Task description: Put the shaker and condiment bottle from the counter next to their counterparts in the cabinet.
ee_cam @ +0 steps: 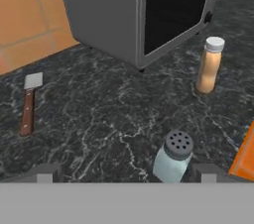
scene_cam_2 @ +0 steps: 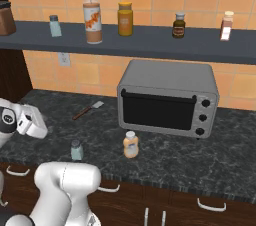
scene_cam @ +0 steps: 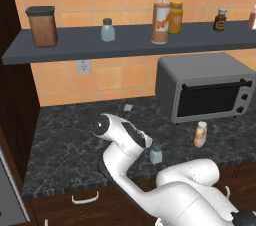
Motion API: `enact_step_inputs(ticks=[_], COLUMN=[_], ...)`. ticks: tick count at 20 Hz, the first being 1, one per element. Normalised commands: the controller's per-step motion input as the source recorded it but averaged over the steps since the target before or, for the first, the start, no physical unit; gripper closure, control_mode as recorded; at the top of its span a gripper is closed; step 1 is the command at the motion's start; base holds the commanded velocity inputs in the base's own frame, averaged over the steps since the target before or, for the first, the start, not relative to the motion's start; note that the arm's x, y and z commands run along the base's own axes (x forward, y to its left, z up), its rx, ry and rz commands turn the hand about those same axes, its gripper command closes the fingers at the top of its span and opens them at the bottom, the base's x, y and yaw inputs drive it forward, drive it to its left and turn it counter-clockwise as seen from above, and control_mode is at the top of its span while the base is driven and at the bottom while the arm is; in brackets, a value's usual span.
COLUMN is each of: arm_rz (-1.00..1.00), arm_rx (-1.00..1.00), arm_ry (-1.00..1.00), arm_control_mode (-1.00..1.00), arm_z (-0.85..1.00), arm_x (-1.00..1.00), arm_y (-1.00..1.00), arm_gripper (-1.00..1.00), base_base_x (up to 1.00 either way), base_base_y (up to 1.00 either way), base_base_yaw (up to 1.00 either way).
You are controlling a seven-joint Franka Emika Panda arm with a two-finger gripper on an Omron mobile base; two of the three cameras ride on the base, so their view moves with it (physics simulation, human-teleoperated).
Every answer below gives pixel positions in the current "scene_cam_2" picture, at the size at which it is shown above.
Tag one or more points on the black toaster oven door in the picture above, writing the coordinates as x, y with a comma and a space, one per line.
156, 113

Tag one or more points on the pale green glass shaker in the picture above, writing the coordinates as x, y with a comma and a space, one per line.
76, 151

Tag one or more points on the small dark brown bottle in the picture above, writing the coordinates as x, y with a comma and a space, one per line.
179, 27

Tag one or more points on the pale blue glass shaker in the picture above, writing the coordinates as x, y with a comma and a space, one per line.
55, 27

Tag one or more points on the dark grey wall shelf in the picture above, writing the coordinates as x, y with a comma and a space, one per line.
150, 41

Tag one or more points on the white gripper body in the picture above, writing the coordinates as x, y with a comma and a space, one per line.
39, 126

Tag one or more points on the tall bottle with orange label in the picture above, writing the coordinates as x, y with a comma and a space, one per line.
93, 20

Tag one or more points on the brown canister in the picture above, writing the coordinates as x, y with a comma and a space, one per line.
6, 20

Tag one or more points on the white wall outlet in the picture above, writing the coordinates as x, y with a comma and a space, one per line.
64, 59

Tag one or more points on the red and white spice bottle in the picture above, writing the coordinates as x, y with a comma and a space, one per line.
226, 27

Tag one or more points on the dark wood cupboard door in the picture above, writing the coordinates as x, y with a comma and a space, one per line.
123, 215
173, 218

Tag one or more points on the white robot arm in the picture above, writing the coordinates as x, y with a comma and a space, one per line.
66, 183

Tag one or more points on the silver toaster oven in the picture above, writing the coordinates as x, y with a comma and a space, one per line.
173, 76

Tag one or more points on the dark wood cabinet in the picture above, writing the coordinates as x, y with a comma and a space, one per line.
13, 76

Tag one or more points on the dark wood drawer front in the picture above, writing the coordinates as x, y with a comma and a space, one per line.
216, 200
16, 183
140, 191

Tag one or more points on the orange condiment bottle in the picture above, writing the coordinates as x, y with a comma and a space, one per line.
131, 146

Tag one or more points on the yellow mustard bottle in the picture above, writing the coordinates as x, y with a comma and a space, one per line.
125, 20

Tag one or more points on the black toaster oven knob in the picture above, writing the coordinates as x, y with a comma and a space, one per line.
203, 117
200, 131
206, 103

